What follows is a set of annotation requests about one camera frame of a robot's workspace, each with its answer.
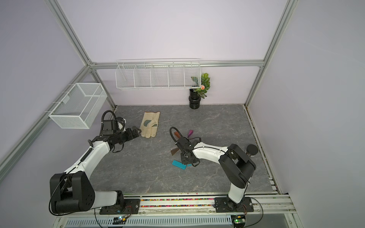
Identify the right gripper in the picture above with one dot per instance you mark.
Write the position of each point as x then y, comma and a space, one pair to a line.
182, 159

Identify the reddish brown triangle block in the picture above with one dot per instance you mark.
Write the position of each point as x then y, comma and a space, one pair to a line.
177, 135

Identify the dark brown triangle block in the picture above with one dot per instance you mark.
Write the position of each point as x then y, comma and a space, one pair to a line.
174, 151

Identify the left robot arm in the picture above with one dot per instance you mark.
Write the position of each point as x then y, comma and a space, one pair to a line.
71, 191

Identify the long white wire shelf basket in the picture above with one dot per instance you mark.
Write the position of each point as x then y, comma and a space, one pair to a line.
132, 74

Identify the small black controller board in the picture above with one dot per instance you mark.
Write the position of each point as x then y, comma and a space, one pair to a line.
119, 220

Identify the long teal block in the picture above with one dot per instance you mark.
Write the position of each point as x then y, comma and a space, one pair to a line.
179, 165

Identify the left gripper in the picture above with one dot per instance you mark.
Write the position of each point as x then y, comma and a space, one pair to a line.
131, 136

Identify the green circuit board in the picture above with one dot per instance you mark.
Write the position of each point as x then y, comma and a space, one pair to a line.
238, 221

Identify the small dark round jar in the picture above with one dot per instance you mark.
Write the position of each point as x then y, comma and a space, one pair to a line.
251, 150

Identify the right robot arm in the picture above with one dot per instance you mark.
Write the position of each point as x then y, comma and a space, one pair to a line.
236, 164

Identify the black vase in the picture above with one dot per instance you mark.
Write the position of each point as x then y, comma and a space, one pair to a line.
194, 99

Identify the green artificial plant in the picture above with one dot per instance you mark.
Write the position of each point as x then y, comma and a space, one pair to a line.
204, 85

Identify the small white wire basket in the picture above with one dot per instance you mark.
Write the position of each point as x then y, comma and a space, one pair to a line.
79, 106

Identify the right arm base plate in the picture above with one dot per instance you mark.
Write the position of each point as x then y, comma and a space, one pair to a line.
226, 205

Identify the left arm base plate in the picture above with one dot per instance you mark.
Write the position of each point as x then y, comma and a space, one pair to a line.
130, 206

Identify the beige work glove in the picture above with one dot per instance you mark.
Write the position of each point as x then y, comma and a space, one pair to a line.
149, 124

